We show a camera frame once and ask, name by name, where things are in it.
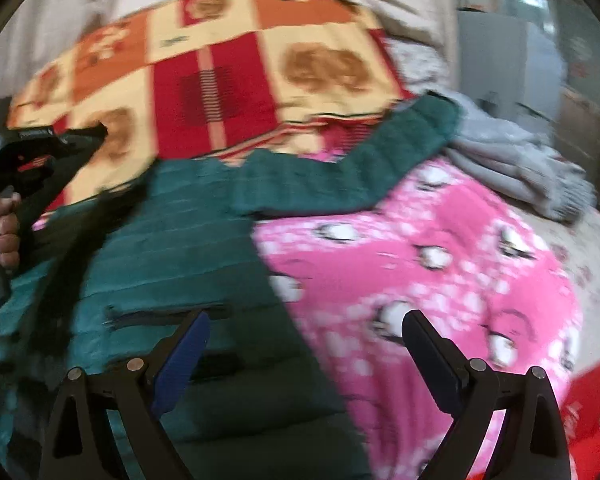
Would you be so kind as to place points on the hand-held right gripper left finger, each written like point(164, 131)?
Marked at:
point(182, 360)

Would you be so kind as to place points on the grey cloth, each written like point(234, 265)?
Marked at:
point(520, 165)

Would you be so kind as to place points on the red packet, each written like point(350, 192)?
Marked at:
point(591, 415)

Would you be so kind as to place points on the green quilted jacket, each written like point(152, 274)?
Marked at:
point(180, 260)

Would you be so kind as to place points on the pink printed blanket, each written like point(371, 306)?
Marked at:
point(420, 290)

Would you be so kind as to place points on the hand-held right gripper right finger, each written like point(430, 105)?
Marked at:
point(432, 360)

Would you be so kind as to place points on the person's left hand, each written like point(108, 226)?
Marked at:
point(2, 232)

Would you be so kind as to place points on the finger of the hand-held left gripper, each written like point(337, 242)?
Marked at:
point(87, 135)

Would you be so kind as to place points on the white cabinet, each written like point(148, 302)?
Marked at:
point(510, 65)

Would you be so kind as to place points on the red and yellow checked blanket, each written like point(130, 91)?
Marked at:
point(205, 80)

